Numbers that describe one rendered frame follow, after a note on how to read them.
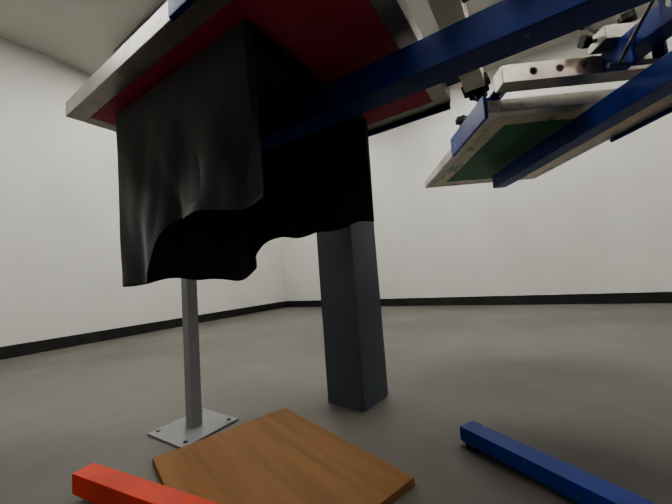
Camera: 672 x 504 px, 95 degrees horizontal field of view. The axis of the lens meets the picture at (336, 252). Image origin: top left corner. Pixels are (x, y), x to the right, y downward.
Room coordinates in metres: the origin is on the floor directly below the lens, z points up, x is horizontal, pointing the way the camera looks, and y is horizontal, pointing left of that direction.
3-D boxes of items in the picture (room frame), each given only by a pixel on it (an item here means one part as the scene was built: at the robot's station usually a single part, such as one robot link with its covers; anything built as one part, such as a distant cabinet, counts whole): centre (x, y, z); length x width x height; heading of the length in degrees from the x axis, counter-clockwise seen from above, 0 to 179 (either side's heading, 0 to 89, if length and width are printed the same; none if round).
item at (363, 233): (1.31, -0.05, 0.60); 0.18 x 0.18 x 1.20; 52
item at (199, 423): (1.17, 0.56, 0.48); 0.22 x 0.22 x 0.96; 57
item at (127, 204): (0.62, 0.31, 0.74); 0.46 x 0.04 x 0.42; 57
